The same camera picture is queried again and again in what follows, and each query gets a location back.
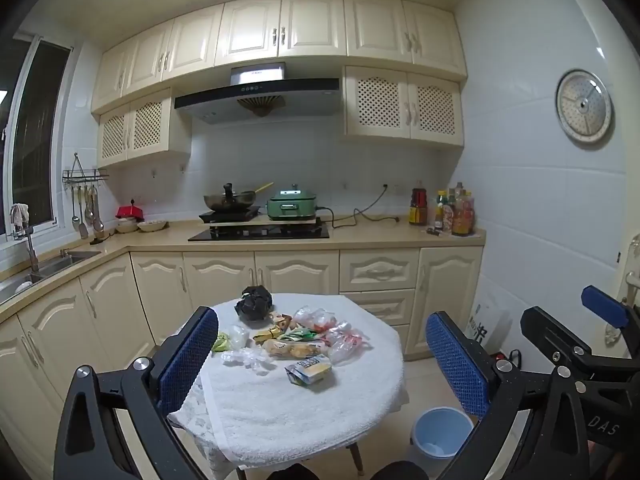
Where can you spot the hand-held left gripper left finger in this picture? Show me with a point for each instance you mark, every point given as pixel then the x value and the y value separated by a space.
pixel 190 355

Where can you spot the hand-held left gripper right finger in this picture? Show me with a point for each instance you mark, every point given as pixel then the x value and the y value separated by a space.
pixel 455 360

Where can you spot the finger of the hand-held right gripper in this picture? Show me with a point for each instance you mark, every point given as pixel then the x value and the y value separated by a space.
pixel 605 305
pixel 550 335

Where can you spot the blue plastic trash bin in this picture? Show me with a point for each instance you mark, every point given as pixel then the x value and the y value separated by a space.
pixel 442 435

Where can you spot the gold snack bag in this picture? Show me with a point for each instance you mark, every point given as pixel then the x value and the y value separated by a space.
pixel 267 334

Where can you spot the small green wrapper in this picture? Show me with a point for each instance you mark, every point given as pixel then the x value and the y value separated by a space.
pixel 220 343

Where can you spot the white rice bag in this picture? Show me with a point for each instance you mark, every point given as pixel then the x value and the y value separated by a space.
pixel 487 317

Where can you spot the crumpled clear plastic wrap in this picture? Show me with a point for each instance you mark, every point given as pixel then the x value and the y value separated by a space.
pixel 247 358

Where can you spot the lace tablecloth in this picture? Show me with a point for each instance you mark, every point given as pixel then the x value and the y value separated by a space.
pixel 197 425

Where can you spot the black plastic bag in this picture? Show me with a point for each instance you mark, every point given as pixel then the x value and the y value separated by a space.
pixel 255 302

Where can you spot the cream lower kitchen cabinets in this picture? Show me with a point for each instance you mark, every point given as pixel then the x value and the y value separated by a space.
pixel 220 272

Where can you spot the small brown packet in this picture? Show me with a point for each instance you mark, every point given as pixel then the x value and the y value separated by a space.
pixel 281 320

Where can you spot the yellow snack packet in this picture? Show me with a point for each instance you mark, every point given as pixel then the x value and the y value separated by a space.
pixel 292 349

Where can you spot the clear red printed plastic bag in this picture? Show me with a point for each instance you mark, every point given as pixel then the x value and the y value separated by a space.
pixel 350 344

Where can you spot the green snack packet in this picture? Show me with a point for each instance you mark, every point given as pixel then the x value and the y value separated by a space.
pixel 295 335

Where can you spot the yellow-white cheese packet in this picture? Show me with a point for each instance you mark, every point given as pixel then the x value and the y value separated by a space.
pixel 307 370

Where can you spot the red white plastic bag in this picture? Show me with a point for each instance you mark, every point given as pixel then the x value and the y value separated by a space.
pixel 315 317

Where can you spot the white bowl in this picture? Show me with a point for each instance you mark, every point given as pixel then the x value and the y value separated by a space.
pixel 126 226
pixel 152 225

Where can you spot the round table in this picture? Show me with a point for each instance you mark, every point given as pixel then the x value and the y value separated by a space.
pixel 356 452

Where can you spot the black glass gas stove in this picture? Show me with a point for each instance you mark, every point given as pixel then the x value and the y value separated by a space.
pixel 260 233

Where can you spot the black induction cooker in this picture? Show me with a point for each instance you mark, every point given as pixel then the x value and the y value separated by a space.
pixel 230 215

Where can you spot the yellow cap seasoning bottle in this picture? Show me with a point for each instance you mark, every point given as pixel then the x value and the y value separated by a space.
pixel 440 212

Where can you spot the dark sauce bottle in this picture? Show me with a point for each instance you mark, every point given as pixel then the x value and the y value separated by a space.
pixel 418 207

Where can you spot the steel sink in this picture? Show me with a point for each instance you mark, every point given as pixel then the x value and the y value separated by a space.
pixel 55 262

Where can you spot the metal spatula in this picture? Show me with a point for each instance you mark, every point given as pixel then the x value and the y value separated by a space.
pixel 83 230

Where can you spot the metal spoon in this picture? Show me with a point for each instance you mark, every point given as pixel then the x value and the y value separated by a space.
pixel 89 210

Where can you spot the metal ladle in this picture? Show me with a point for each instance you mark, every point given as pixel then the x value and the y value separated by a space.
pixel 75 217

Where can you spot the green electric pot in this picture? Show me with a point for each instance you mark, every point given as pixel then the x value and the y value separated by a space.
pixel 290 205

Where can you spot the metal faucet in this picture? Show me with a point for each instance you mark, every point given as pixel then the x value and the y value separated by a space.
pixel 31 250

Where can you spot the round perforated metal plate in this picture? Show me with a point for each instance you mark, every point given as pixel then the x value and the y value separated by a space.
pixel 583 105

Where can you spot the cloth rag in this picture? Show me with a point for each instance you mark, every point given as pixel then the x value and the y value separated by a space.
pixel 20 215

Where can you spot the cream lattice door cabinet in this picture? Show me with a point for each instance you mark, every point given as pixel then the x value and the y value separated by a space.
pixel 145 127
pixel 400 105

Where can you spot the black range hood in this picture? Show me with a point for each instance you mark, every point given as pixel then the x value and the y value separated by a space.
pixel 260 97

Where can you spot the window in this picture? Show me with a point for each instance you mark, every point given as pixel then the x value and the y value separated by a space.
pixel 37 130

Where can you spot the wall utensil rack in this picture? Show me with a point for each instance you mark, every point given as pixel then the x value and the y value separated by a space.
pixel 85 175

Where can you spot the cream upper wall cabinets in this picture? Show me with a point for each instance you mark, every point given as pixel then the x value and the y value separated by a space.
pixel 310 25

